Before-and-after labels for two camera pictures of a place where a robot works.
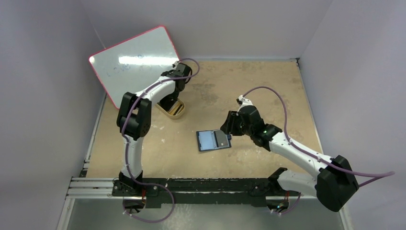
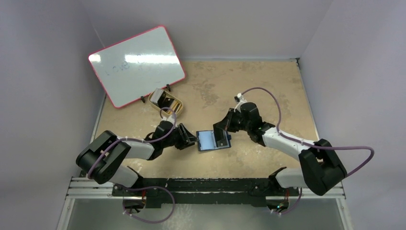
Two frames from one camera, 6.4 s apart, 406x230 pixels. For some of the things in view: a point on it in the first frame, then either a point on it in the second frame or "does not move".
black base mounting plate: x=204 y=190 does not move
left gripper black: x=173 y=96 → x=186 y=139
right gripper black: x=229 y=122 does not move
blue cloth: x=213 y=139 does not move
